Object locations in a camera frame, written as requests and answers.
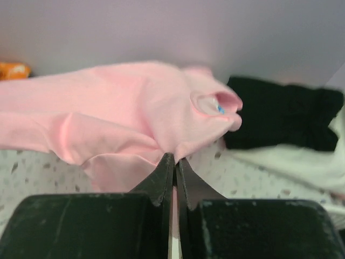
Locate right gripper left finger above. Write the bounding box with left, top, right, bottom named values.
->
left=1, top=153, right=175, bottom=259

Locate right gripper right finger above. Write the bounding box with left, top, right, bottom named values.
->
left=175, top=159, right=344, bottom=258

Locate pink t-shirt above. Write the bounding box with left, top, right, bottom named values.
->
left=1, top=62, right=243, bottom=192

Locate black folded t-shirt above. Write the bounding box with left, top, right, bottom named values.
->
left=223, top=76, right=344, bottom=152

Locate orange white folded t-shirt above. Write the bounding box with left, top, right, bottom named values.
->
left=0, top=62, right=31, bottom=80

